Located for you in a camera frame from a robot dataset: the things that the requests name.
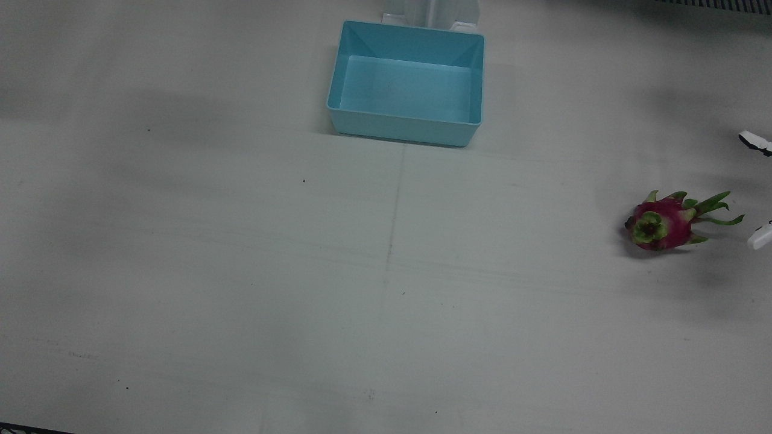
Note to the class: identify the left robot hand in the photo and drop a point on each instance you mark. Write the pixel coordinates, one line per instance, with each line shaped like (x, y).
(761, 146)

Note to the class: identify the pink dragon fruit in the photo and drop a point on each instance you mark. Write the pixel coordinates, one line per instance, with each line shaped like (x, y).
(669, 220)

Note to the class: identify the black ribbed floor mat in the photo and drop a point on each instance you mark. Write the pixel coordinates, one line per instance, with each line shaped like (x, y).
(718, 5)

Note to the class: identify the light blue plastic bin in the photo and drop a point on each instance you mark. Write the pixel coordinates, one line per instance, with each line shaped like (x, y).
(404, 90)

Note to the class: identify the white stand base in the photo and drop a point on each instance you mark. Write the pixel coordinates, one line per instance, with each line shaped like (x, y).
(422, 12)

